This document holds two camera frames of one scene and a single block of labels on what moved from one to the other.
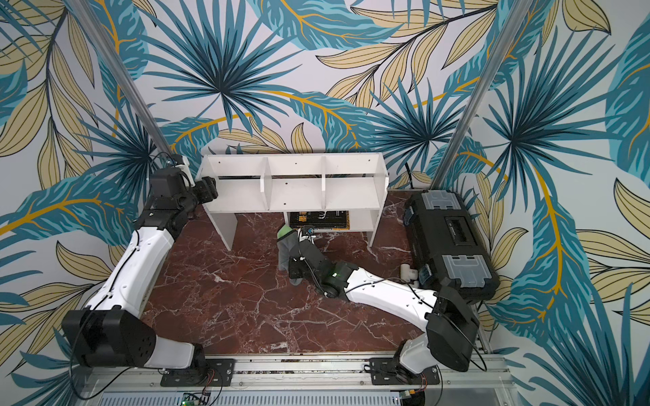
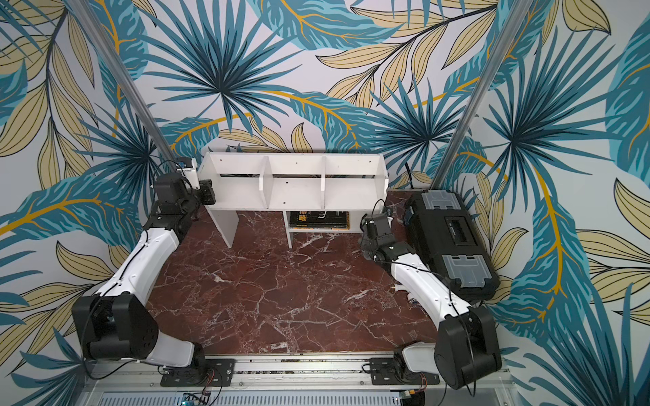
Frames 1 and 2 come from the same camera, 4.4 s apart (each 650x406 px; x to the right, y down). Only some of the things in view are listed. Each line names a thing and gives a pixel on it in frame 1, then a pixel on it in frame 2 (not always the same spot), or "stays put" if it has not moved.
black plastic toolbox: (447, 246) stays put
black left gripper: (207, 189) stays put
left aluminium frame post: (88, 14) stays put
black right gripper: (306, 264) → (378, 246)
